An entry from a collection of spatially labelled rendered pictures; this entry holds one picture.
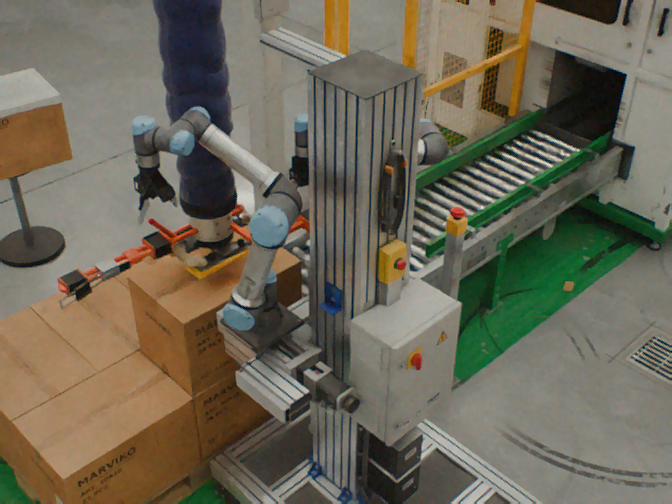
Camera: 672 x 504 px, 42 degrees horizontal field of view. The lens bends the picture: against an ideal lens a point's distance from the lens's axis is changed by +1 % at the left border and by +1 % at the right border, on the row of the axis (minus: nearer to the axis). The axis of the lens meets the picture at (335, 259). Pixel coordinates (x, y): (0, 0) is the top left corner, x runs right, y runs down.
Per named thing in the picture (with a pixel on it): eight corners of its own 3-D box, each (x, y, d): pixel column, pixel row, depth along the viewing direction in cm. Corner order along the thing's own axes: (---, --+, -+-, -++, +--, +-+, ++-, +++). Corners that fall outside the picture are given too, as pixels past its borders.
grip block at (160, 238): (160, 241, 341) (158, 229, 337) (174, 252, 335) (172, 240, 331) (141, 249, 336) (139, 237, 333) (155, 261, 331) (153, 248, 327)
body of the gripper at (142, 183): (154, 184, 291) (149, 152, 283) (169, 194, 286) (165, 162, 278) (134, 192, 286) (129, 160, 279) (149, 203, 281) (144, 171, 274)
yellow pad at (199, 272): (253, 235, 362) (252, 225, 359) (268, 245, 356) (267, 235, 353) (184, 268, 343) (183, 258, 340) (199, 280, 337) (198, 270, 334)
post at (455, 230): (438, 373, 446) (456, 211, 386) (449, 380, 442) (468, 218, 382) (430, 380, 442) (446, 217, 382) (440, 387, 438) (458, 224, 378)
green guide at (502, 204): (602, 146, 522) (605, 132, 517) (618, 152, 516) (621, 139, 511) (424, 256, 433) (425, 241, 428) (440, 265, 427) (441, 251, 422)
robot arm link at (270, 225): (264, 314, 310) (305, 201, 275) (246, 341, 299) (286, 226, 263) (234, 299, 311) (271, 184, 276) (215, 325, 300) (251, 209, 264)
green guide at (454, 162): (529, 115, 553) (531, 102, 548) (542, 121, 547) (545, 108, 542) (348, 212, 464) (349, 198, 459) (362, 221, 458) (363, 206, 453)
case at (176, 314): (248, 290, 413) (243, 220, 389) (303, 331, 390) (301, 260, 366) (139, 348, 381) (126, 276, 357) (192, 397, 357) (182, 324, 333)
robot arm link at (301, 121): (318, 120, 317) (295, 123, 315) (319, 146, 323) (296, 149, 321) (313, 110, 323) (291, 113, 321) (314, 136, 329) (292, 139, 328)
